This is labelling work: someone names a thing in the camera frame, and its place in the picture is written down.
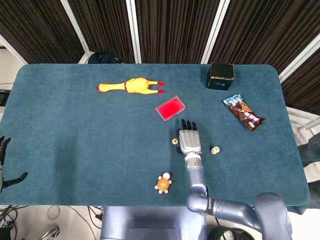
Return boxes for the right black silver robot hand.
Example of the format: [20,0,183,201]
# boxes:
[175,118,203,155]

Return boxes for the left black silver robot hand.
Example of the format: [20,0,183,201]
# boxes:
[0,136,29,193]

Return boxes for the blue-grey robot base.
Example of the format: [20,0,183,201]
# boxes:
[99,206,209,240]

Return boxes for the red ink pad case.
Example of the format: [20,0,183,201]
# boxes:
[154,94,187,122]

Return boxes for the orange turtle toy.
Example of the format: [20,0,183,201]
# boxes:
[154,171,173,195]

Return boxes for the brown blue snack bag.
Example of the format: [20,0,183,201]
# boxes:
[222,93,267,133]

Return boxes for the black cardboard box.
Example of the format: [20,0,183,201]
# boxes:
[205,62,235,91]

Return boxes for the chrome metal leg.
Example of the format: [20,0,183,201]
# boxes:
[37,224,61,240]

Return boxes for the black device on floor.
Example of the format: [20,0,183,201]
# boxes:
[0,88,11,107]

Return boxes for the yellow rubber chicken toy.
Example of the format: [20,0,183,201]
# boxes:
[96,77,165,95]

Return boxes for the blue felt table cover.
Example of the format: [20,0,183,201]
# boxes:
[0,63,310,207]

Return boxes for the black waste bin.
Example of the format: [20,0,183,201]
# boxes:
[208,225,253,240]

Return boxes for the white metal rack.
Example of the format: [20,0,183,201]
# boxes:
[286,106,320,141]

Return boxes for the black bag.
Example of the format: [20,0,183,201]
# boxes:
[87,51,123,65]

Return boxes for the black floor cable bundle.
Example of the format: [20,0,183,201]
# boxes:
[0,204,28,240]

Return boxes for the white partition post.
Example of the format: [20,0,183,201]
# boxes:
[278,37,320,83]
[125,0,142,65]
[201,0,231,65]
[59,0,91,55]
[0,33,28,65]

